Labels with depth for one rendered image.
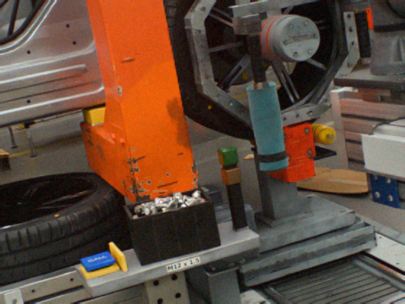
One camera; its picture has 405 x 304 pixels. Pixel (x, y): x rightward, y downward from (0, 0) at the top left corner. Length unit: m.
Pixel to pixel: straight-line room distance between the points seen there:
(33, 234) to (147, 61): 0.57
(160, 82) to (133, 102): 0.09
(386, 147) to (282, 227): 1.19
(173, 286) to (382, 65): 0.72
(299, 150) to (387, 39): 0.92
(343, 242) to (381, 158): 1.18
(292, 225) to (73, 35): 0.94
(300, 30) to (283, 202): 0.65
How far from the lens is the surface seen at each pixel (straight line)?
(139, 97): 1.98
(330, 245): 2.65
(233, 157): 1.92
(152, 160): 2.01
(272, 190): 2.65
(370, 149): 1.53
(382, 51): 1.64
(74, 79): 2.47
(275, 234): 2.58
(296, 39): 2.30
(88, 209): 2.26
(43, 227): 2.19
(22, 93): 2.45
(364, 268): 2.65
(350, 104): 1.76
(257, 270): 2.55
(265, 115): 2.30
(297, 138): 2.48
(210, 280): 2.38
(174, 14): 2.40
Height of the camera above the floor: 1.08
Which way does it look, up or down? 13 degrees down
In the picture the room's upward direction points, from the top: 10 degrees counter-clockwise
